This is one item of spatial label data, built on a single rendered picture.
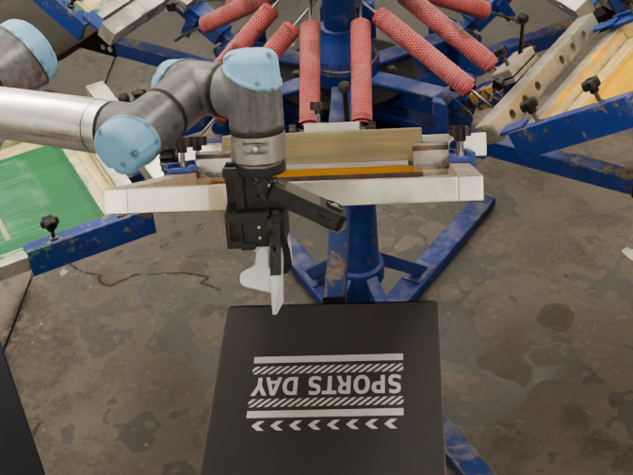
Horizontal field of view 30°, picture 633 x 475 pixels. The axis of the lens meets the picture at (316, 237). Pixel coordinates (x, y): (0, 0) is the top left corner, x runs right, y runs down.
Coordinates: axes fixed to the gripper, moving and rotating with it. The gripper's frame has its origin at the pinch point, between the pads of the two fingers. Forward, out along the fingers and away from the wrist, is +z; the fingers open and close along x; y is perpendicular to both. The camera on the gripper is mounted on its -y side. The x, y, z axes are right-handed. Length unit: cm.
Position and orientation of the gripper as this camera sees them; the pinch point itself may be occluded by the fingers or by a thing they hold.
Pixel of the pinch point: (285, 294)
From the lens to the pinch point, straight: 169.3
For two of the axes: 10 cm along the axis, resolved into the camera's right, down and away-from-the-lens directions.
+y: -10.0, 0.3, 0.9
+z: 0.6, 9.3, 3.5
